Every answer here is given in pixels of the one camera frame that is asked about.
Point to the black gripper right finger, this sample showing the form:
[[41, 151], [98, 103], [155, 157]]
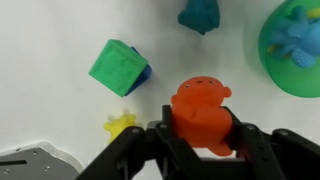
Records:
[[235, 139]]

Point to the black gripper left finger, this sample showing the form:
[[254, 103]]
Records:
[[164, 128]]

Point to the orange rubber toy figure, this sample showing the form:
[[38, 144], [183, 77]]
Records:
[[198, 116]]

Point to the green bowl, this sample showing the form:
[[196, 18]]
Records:
[[301, 82]]

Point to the yellow star toy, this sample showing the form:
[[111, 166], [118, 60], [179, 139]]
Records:
[[116, 126]]

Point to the blue block under green cube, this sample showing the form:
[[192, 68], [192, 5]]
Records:
[[136, 71]]

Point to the green cube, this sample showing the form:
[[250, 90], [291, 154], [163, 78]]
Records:
[[109, 66]]

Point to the light blue rubber toy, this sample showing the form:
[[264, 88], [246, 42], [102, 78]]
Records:
[[296, 36]]

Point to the teal rubber toy animal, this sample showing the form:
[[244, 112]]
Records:
[[200, 15]]

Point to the grey metal mounting plate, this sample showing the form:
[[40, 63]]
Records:
[[38, 161]]

